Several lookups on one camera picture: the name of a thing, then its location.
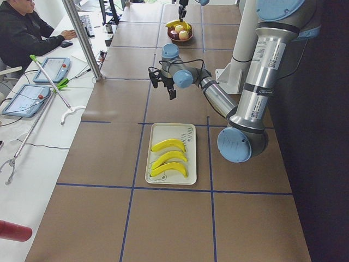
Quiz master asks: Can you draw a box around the dark purple plum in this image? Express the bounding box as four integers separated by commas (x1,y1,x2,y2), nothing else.
169,30,179,40

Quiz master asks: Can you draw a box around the orange black connector block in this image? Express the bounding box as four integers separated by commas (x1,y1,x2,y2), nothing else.
98,50,107,62

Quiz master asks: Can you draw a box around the brown wicker basket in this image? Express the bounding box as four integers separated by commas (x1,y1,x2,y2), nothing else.
166,22,194,42

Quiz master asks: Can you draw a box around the white hook grabber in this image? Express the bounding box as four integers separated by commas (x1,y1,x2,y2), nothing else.
29,55,86,125

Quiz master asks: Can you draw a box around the yellow banana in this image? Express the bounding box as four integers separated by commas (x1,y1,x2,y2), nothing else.
165,19,192,31
150,162,188,177
151,151,188,170
151,139,186,152

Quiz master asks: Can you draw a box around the long metal reacher grabber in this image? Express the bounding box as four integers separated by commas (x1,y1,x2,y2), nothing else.
0,90,58,186

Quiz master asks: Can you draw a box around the near blue teach pendant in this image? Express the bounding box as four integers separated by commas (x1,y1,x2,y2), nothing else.
2,84,51,118

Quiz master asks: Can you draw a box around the green clip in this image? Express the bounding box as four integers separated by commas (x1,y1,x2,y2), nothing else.
55,78,69,90

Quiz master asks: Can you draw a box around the black computer mouse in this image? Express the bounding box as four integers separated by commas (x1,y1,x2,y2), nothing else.
61,40,73,48

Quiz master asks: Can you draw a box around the far blue teach pendant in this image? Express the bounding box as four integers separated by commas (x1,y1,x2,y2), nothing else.
33,57,71,84

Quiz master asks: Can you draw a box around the aluminium frame post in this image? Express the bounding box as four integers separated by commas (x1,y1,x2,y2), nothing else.
62,0,103,81

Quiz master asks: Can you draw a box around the white support column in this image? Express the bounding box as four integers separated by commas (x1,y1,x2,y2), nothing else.
215,0,258,94

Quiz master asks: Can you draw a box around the black camera cable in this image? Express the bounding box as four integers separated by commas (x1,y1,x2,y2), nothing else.
148,59,205,72

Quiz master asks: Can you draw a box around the blue teach pendant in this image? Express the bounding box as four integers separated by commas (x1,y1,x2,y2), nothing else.
33,57,71,84
2,84,51,118

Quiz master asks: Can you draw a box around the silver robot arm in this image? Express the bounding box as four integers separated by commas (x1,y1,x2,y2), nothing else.
148,1,323,163
178,0,209,22

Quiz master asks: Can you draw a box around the white plastic tray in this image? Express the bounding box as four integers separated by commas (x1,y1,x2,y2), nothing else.
145,123,197,186

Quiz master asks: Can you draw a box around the computer keyboard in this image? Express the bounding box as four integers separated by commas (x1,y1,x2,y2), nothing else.
79,15,95,38

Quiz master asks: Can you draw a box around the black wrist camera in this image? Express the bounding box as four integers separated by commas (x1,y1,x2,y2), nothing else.
148,67,161,81

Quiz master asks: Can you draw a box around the seated person in black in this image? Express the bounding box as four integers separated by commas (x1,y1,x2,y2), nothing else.
1,1,77,70

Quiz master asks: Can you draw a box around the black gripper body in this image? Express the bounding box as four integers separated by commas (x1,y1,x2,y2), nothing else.
179,0,189,7
159,69,174,90

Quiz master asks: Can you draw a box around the red cylinder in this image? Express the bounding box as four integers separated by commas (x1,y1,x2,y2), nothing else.
1,220,32,242

